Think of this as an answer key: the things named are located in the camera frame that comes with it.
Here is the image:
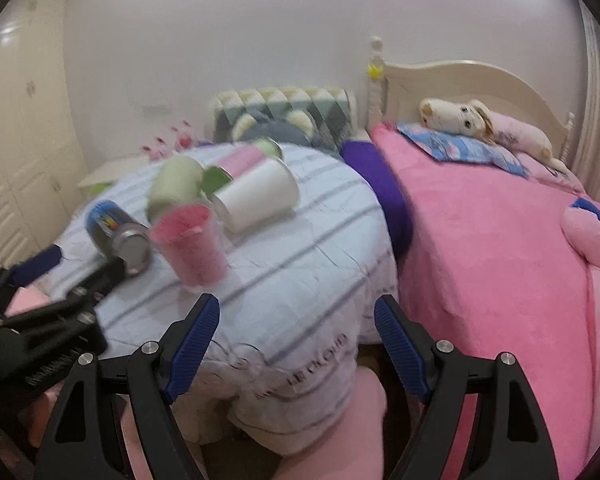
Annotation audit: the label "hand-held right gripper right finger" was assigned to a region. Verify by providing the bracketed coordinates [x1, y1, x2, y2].
[373, 294, 562, 480]

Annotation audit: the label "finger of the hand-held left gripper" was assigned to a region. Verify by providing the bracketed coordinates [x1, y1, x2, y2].
[0, 246, 64, 307]
[4, 258, 129, 334]

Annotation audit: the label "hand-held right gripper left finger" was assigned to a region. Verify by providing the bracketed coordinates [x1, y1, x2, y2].
[32, 292, 222, 480]

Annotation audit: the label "blue printed metal cup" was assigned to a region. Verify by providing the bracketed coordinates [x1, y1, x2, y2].
[84, 200, 153, 277]

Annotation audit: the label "pink transparent plastic cup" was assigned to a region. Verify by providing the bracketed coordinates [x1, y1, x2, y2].
[149, 203, 230, 293]

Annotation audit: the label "light green cup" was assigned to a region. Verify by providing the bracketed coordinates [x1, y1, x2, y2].
[146, 156, 204, 223]

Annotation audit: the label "white paper cup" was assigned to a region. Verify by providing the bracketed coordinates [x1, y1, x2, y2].
[209, 156, 300, 234]

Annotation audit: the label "pink cup with green rim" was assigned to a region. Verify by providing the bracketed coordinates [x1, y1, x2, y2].
[200, 137, 284, 196]

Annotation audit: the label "light blue striped quilt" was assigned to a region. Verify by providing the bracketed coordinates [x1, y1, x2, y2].
[55, 140, 398, 456]

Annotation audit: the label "cream wardrobe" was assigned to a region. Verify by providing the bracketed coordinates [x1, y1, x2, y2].
[0, 0, 88, 271]

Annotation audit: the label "pink bed blanket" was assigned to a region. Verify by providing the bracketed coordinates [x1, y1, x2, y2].
[367, 122, 600, 480]

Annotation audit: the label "purple cloth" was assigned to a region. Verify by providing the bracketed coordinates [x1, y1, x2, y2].
[341, 139, 415, 261]

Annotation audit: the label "pink artificial flowers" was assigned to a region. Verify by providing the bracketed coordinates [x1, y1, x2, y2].
[142, 120, 201, 156]

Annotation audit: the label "blue printed pillow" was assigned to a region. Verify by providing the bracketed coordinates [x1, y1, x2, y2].
[397, 122, 531, 178]

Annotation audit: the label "pink plush toy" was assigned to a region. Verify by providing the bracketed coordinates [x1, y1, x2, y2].
[562, 195, 600, 278]

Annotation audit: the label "grey plush toy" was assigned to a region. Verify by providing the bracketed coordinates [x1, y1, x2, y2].
[230, 110, 326, 148]

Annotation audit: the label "pink pillow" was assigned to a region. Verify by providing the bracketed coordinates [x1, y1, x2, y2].
[520, 152, 586, 193]

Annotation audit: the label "white plush dog toy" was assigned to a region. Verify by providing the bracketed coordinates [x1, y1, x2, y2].
[419, 98, 553, 163]

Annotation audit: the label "green diamond pattern cushion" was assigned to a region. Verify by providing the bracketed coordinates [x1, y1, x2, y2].
[212, 87, 357, 153]

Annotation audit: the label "cream wooden bed headboard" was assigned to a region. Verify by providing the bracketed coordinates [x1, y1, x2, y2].
[367, 36, 577, 161]

